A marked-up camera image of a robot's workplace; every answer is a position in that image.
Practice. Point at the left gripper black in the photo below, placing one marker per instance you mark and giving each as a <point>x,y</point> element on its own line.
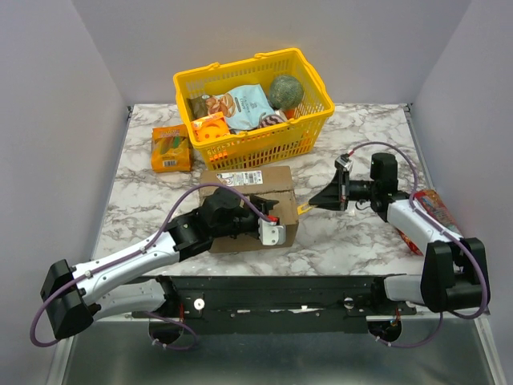
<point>262,204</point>

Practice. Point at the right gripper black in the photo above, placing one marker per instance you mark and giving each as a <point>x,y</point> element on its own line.
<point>343,190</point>

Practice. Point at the brown cardboard express box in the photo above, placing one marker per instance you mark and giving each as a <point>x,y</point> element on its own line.
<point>272,183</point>

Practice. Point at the yellow utility knife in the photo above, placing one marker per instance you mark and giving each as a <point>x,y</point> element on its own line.
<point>301,209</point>

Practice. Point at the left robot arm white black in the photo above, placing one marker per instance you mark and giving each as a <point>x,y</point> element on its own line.
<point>73,296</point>

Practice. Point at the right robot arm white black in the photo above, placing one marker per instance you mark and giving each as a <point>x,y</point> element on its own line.
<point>454,273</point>

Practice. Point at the orange toy box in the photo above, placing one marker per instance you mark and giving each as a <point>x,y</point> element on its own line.
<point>210,127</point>

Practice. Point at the yellow plastic shopping basket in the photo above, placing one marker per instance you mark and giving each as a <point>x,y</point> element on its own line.
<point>248,149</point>

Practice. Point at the pink brown striped pouch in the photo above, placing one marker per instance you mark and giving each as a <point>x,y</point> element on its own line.
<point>270,120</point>

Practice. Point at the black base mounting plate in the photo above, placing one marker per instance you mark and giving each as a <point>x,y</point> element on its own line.
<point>277,304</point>

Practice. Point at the red snack bag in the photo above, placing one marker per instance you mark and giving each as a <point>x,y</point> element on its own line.
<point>433,208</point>

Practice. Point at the light blue chips bag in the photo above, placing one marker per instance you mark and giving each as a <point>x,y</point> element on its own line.
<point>242,106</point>

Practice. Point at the orange snack bag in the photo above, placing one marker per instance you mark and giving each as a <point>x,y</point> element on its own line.
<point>171,150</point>

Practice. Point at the green melon ball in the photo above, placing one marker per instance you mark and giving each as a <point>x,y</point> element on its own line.
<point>285,92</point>

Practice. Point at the brown snack packet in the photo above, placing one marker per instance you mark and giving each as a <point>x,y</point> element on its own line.
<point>198,106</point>

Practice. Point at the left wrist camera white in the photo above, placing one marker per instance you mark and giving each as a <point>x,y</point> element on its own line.
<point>271,232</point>

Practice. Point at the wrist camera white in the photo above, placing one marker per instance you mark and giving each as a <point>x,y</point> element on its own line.
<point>343,163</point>
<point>271,232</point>

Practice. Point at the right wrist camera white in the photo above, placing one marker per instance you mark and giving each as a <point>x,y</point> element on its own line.
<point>343,163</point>

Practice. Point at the aluminium rail frame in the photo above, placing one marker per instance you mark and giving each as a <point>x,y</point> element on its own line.
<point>119,351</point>

